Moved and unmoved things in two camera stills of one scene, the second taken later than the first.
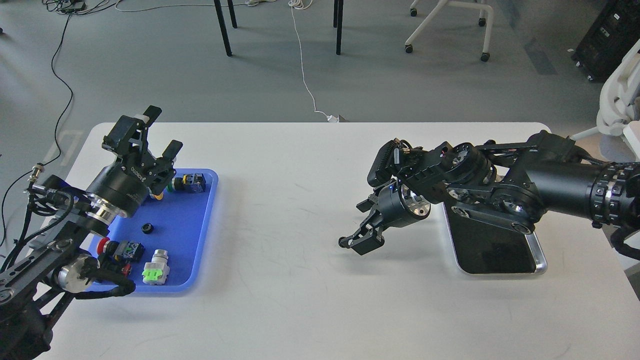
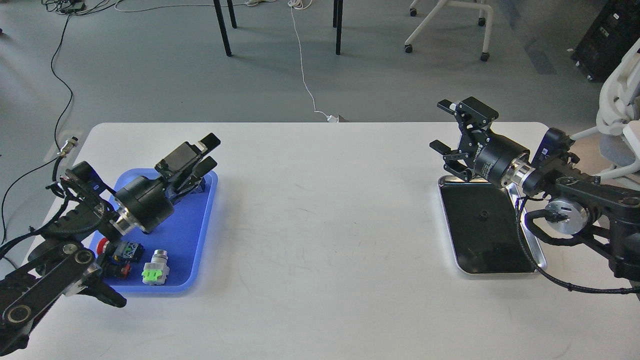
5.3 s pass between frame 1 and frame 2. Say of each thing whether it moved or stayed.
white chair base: stayed
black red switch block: stayed
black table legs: stayed
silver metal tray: stayed
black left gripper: moved
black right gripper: moved
